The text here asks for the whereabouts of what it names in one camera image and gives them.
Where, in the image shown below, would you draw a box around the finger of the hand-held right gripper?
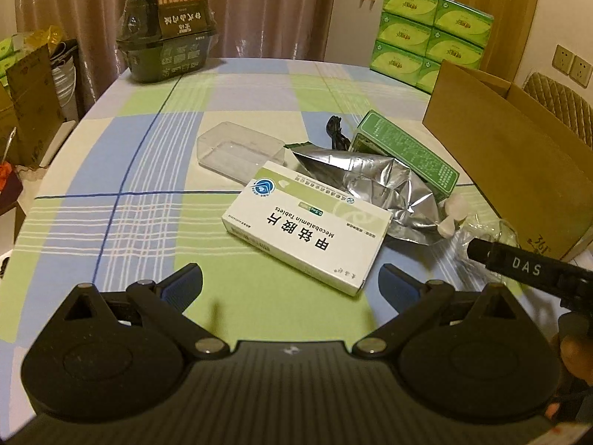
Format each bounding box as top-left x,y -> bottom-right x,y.
466,240 -> 493,265

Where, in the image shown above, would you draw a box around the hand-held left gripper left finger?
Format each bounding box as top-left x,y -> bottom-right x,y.
64,263 -> 231,359

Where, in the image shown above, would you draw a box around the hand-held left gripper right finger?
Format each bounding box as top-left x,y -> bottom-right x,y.
351,264 -> 518,359

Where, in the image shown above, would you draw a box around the clear plastic bag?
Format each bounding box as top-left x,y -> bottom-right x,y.
451,215 -> 526,290

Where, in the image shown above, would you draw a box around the large cardboard box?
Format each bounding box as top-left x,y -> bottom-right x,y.
422,59 -> 593,261

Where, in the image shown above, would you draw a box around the white medicine box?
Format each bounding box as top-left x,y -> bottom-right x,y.
222,161 -> 392,297

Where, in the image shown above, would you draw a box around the green medicine box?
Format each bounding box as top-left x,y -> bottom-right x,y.
349,110 -> 460,198

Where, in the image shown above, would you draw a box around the clear plastic container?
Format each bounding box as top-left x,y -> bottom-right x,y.
197,121 -> 286,182

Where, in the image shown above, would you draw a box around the person's right hand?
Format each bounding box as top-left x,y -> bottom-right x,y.
560,333 -> 590,382

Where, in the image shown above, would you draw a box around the white bottle caps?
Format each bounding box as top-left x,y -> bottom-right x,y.
444,195 -> 470,220

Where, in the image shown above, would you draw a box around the silver foil pouch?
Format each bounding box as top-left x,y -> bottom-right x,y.
284,143 -> 460,245

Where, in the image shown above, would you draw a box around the checked tablecloth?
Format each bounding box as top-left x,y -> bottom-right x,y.
0,57 -> 575,381

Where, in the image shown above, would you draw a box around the quilted chair back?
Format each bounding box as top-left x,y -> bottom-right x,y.
523,72 -> 593,150

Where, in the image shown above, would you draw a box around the white bucket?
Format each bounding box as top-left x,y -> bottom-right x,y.
50,62 -> 80,122

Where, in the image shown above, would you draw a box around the stack of green tissue packets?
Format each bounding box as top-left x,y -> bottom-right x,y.
369,0 -> 494,92

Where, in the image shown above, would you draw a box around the small cardboard box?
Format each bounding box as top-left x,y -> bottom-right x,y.
4,45 -> 63,168

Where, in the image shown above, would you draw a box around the dark green food package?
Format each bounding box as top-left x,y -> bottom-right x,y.
115,0 -> 219,85

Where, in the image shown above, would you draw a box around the yellow plastic bag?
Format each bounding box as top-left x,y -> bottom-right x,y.
22,24 -> 63,54

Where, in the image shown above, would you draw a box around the beige curtain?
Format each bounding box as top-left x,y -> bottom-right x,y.
14,0 -> 340,63

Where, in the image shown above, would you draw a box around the black cable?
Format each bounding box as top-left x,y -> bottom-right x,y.
324,116 -> 354,150

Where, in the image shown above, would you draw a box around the wall socket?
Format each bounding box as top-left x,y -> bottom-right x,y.
551,45 -> 574,74
570,54 -> 592,83

